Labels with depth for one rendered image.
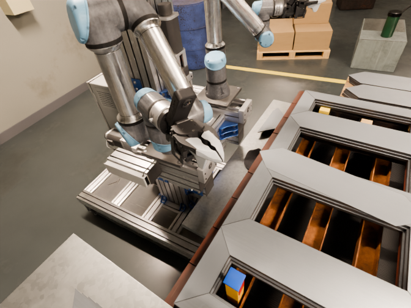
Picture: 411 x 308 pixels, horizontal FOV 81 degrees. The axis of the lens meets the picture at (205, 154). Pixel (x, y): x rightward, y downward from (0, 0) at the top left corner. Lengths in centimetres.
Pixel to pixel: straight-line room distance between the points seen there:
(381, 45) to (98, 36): 390
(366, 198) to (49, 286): 123
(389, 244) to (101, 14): 156
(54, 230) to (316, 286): 213
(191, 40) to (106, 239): 310
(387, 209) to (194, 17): 351
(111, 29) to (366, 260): 131
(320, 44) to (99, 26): 401
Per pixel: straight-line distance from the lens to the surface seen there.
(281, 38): 445
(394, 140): 164
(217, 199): 137
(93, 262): 92
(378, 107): 187
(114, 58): 88
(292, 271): 102
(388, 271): 150
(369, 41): 428
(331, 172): 133
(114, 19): 84
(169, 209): 194
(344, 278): 106
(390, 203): 131
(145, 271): 202
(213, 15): 146
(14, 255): 264
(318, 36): 450
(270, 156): 134
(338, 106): 183
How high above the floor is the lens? 179
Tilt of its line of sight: 44 degrees down
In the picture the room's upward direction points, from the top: 8 degrees counter-clockwise
